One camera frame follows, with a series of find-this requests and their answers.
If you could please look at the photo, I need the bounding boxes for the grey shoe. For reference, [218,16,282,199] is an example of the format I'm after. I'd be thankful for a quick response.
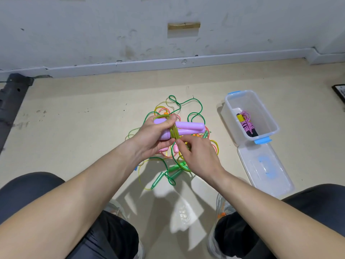
[207,192,233,258]
[103,199,145,259]

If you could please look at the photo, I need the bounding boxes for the pink rope with black-yellow handles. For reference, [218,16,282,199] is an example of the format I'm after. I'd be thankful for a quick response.
[236,109,259,138]

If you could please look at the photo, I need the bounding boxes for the purple-handled green skipping rope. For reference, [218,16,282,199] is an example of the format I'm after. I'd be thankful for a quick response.
[153,112,207,142]

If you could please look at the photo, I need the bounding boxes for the person's right hand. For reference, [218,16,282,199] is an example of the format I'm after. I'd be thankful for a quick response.
[175,135,227,180]

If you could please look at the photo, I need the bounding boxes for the clear plastic box lid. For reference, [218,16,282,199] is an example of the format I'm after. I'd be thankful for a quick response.
[237,140,295,200]

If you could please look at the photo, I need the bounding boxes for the pile of colourful jump ropes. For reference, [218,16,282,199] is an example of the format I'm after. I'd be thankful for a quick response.
[125,95,221,191]

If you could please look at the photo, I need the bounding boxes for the clear storage box blue latches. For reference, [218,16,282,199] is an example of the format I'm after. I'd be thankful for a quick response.
[220,90,280,148]

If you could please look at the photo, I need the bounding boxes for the grey left shoe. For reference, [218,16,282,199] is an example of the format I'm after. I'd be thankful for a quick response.
[103,199,145,259]

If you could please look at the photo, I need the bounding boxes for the small wooden wall block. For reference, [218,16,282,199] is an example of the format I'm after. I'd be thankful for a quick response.
[167,21,201,31]

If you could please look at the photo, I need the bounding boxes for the person's left forearm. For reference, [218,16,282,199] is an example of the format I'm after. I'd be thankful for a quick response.
[0,138,143,259]

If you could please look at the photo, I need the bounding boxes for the black metal rack frame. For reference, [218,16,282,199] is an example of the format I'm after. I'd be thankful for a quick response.
[0,73,35,154]

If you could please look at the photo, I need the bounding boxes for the person's left hand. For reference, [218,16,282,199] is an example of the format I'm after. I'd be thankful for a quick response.
[128,113,181,164]

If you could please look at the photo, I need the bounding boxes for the black shorts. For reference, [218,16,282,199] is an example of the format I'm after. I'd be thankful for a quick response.
[0,171,345,259]

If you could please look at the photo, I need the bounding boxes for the grey right shoe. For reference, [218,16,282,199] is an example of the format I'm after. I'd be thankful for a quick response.
[207,192,233,258]

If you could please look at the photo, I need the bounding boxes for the person's right forearm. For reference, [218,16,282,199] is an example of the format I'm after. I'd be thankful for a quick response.
[210,165,345,259]

